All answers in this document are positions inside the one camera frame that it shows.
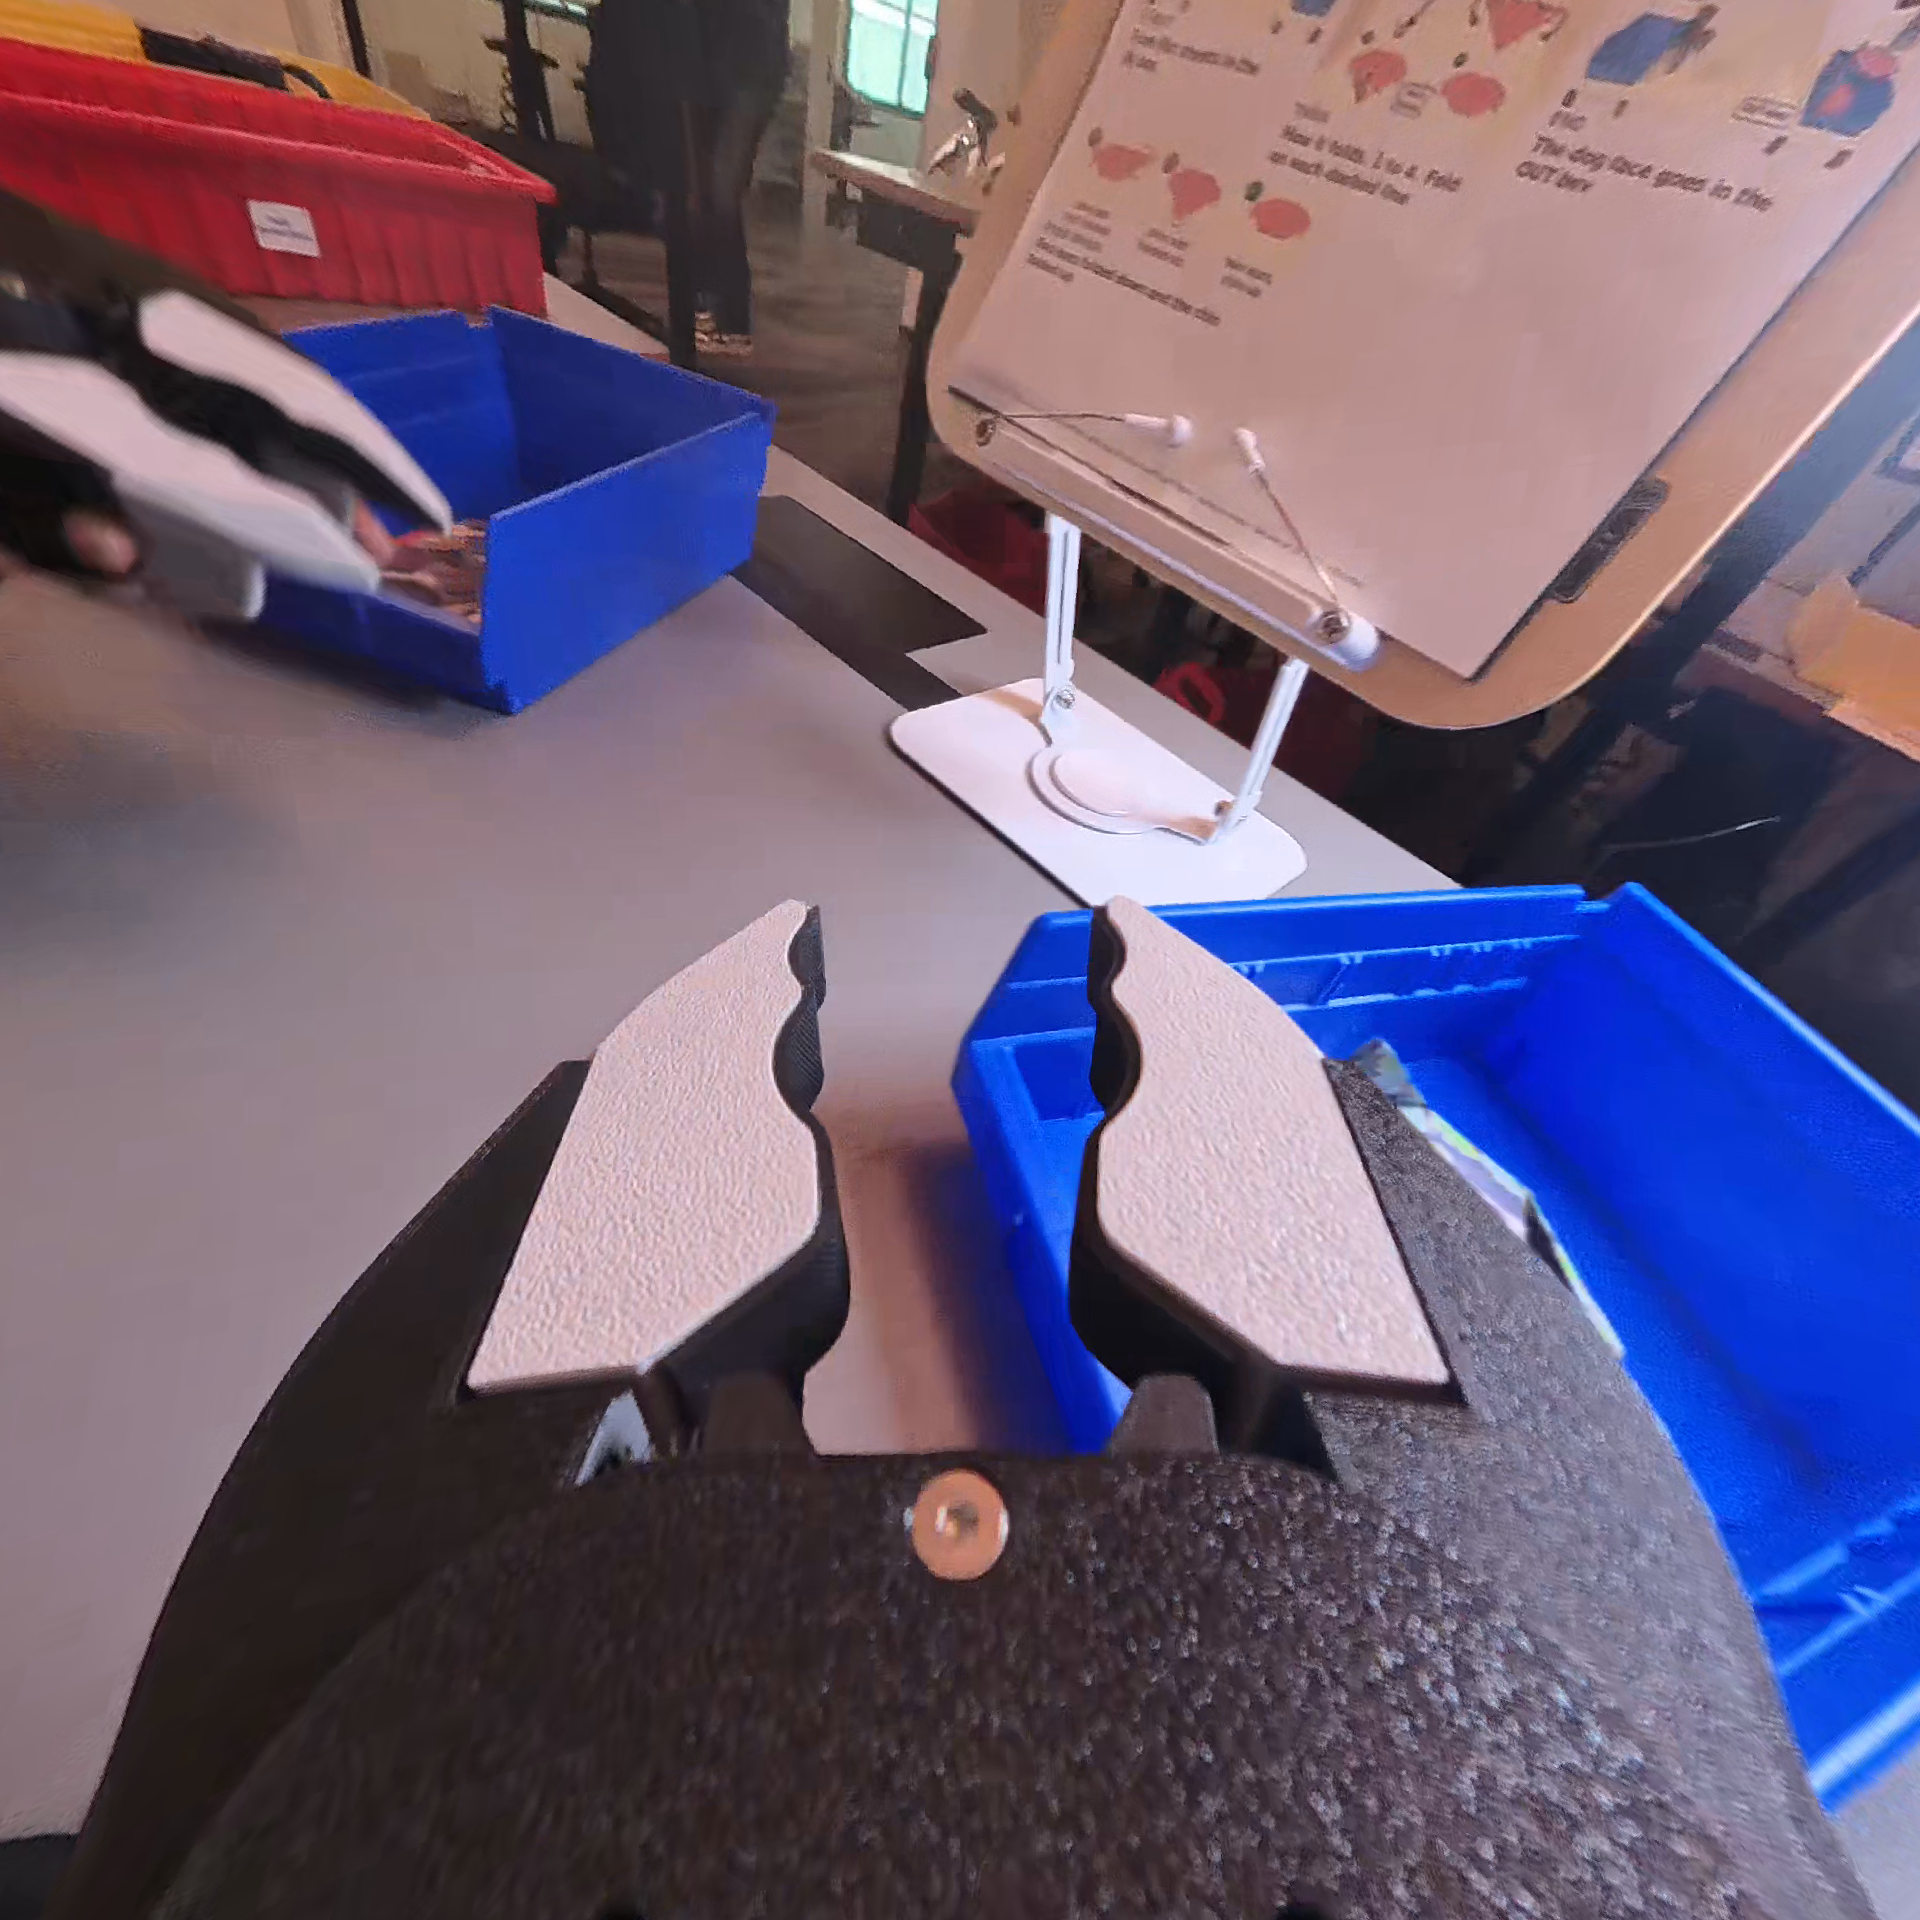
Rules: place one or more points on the green backed floral paper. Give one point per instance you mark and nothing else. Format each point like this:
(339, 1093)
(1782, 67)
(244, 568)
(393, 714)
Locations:
(1501, 1186)

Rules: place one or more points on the printed instruction sheet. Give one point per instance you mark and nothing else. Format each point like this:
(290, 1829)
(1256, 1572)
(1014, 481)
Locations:
(1435, 268)

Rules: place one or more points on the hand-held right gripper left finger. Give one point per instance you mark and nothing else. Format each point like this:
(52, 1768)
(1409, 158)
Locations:
(657, 1186)

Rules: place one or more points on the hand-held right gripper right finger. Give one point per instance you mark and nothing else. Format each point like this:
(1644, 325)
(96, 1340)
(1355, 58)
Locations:
(1247, 1186)

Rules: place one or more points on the blue plastic bin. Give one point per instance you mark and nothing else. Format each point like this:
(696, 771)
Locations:
(1740, 1201)
(630, 481)

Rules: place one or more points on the red plastic bin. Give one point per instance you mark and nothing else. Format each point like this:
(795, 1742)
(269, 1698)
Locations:
(269, 196)

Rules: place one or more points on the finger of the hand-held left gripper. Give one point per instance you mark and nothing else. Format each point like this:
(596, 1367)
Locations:
(283, 389)
(180, 481)

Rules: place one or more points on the yellow plastic bin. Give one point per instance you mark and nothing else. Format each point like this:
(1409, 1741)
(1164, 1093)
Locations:
(180, 45)

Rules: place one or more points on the black standing desk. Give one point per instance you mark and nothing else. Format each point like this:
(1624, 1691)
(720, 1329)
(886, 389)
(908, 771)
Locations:
(901, 210)

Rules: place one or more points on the white stand plate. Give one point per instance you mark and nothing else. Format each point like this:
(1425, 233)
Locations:
(1108, 784)

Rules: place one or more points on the person's left hand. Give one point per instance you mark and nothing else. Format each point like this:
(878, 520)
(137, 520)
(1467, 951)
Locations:
(96, 540)

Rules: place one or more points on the tan backed camouflage paper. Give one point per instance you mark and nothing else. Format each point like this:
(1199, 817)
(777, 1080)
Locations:
(432, 565)

